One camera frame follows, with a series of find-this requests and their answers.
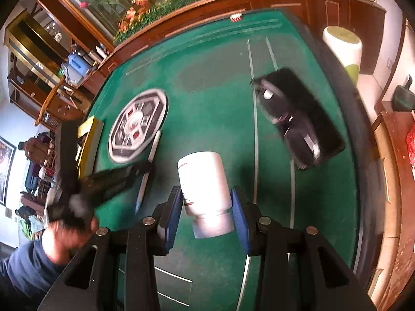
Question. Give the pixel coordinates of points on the seated person in brown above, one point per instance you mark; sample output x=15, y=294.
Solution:
x=40, y=152

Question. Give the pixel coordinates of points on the blue water jug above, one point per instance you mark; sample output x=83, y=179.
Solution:
x=77, y=68

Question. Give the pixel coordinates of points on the blue sleeved left forearm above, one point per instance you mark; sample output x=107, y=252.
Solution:
x=26, y=276

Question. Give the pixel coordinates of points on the small red white token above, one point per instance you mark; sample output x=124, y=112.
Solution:
x=236, y=17

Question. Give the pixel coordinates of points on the wooden chair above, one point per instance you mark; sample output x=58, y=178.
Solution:
x=64, y=103

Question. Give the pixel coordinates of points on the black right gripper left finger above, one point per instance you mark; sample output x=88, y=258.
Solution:
x=153, y=236

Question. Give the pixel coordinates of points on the yellow cardboard tray box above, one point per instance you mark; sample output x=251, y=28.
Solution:
x=88, y=137

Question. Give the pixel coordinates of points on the round mahjong table control panel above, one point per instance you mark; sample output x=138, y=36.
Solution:
x=136, y=125

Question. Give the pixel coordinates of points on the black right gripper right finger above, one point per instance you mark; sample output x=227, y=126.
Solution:
x=260, y=236

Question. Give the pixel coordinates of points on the white green cylinder bin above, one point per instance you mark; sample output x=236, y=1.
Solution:
x=347, y=47

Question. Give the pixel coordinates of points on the person's left hand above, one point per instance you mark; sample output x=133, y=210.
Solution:
x=59, y=241

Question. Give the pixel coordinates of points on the framed wall painting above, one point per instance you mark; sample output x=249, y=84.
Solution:
x=7, y=152

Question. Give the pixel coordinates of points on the white pill bottle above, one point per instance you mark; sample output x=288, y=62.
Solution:
x=207, y=199

